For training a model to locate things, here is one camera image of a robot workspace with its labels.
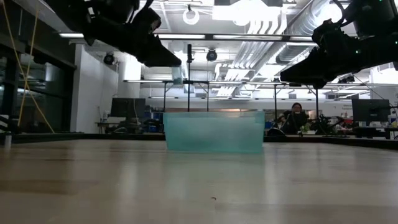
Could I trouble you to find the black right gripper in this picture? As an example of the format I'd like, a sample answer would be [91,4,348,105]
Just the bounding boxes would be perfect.
[279,30,398,90]

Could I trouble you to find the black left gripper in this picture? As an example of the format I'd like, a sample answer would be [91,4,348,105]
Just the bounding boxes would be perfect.
[90,0,182,68]

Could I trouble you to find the small translucent blue pill bottle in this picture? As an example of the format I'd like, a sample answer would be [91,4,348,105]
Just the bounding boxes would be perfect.
[172,66,184,85]

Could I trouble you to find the teal mesh basket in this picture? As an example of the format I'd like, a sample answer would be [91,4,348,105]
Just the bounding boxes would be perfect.
[163,111,266,154]

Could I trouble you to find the long ceiling light bar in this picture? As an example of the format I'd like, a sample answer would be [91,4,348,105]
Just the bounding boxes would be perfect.
[58,32,315,43]

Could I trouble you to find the black tripod stand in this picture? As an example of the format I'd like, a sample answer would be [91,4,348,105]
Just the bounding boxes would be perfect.
[186,43,194,113]

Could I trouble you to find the person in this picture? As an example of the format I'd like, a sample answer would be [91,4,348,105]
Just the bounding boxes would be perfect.
[281,102,310,135]

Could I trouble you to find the black computer monitor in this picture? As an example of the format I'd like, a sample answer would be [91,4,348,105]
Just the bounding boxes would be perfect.
[351,98,391,123]
[110,98,146,118]

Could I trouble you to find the black background rig frame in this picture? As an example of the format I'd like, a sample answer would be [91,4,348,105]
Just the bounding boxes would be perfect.
[163,80,210,113]
[273,82,320,124]

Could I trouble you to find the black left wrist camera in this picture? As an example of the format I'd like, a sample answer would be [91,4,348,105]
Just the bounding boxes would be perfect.
[134,6,162,35]

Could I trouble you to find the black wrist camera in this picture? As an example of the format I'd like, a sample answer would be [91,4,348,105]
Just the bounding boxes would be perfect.
[312,18,336,44]
[134,6,162,35]

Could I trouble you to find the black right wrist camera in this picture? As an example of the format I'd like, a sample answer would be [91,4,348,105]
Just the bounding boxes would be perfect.
[312,18,336,44]

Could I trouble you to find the white coiled cable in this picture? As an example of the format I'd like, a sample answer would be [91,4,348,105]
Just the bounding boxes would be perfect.
[182,7,200,26]

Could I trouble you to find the black aluminium table frame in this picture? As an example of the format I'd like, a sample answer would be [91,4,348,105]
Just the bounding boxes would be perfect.
[0,132,398,151]

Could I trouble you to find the yellow extension cord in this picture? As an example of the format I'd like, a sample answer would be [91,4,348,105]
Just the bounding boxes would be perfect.
[1,0,55,134]

